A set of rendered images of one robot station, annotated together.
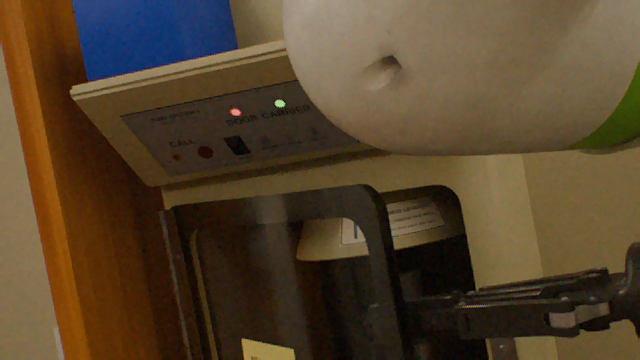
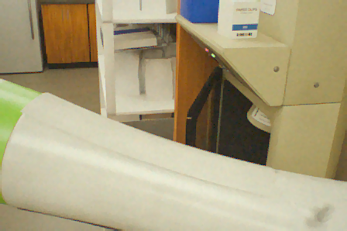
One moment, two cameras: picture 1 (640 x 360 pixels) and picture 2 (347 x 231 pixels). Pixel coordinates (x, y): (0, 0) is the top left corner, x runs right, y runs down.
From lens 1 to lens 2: 0.73 m
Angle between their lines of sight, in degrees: 54
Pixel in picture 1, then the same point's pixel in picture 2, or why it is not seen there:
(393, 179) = (259, 104)
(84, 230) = (189, 62)
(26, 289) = not seen: hidden behind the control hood
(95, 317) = (184, 92)
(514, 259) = (287, 165)
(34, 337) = not seen: hidden behind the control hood
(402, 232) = (267, 124)
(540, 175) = not seen: outside the picture
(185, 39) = (194, 14)
